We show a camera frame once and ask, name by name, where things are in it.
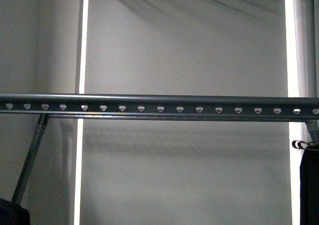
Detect black cloth at lower left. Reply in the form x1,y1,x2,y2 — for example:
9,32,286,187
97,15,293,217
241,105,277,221
0,199,30,225

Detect grey perforated front rack rail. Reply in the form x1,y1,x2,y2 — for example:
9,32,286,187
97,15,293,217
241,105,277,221
0,94,319,119

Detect grey left rack support leg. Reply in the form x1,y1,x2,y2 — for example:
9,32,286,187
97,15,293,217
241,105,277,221
11,114,49,204

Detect grey right rack end bracket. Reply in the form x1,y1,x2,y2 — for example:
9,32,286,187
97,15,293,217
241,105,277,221
306,119,319,138

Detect grey perforated rear rack rail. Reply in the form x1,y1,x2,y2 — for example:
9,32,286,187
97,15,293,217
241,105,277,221
48,115,309,122

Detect black hanging t-shirt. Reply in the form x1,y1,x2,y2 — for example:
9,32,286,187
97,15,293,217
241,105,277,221
300,145,319,225

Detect olive clothes hanger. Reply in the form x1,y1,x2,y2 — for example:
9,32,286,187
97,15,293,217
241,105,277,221
292,140,319,151

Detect grey perforated rack rail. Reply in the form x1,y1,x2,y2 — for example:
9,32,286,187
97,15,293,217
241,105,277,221
48,115,309,122
0,94,319,119

